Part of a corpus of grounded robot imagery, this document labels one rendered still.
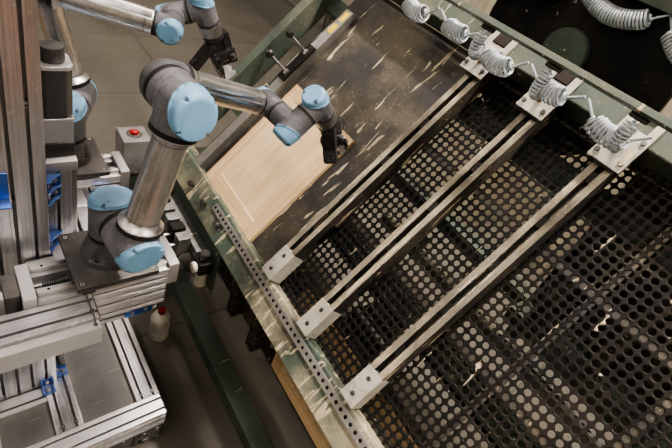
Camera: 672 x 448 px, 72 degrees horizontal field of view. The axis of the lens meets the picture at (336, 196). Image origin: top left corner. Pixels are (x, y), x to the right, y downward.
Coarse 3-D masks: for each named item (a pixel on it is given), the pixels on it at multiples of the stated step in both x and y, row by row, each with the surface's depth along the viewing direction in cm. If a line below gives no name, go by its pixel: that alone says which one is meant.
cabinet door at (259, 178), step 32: (288, 96) 201; (256, 128) 202; (224, 160) 204; (256, 160) 196; (288, 160) 188; (320, 160) 181; (224, 192) 197; (256, 192) 190; (288, 192) 182; (256, 224) 183
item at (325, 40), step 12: (348, 12) 201; (348, 24) 202; (324, 36) 202; (336, 36) 202; (324, 48) 203; (312, 60) 204; (300, 72) 204; (276, 84) 204; (288, 84) 205; (240, 120) 206; (252, 120) 207; (228, 132) 206; (240, 132) 207; (216, 144) 207; (228, 144) 208; (204, 156) 207; (216, 156) 209; (204, 168) 209
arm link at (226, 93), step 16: (160, 64) 105; (176, 64) 107; (144, 80) 104; (208, 80) 120; (224, 80) 125; (224, 96) 124; (240, 96) 129; (256, 96) 134; (272, 96) 140; (256, 112) 137
